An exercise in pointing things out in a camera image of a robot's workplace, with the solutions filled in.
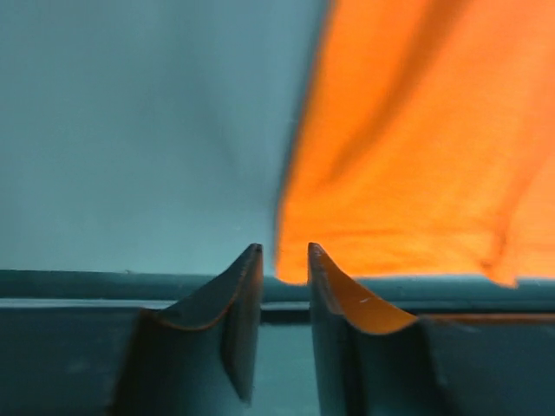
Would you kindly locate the orange t shirt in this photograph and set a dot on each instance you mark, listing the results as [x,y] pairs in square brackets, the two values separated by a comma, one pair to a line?
[426,147]

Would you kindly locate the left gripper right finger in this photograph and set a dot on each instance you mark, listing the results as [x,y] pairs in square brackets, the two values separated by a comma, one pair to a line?
[373,358]

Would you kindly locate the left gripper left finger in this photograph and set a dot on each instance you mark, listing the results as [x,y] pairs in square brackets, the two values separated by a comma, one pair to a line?
[121,357]

